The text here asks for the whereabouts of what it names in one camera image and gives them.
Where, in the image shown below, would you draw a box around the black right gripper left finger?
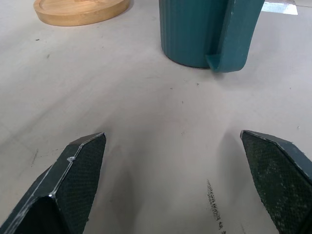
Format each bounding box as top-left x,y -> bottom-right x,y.
0,132 -> 107,234

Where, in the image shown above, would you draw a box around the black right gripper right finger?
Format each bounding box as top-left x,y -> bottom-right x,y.
240,130 -> 312,234

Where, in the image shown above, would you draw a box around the teal ribbed mug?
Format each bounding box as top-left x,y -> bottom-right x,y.
158,0 -> 265,74

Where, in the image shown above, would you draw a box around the round wooden coaster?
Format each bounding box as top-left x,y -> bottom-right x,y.
33,0 -> 131,27

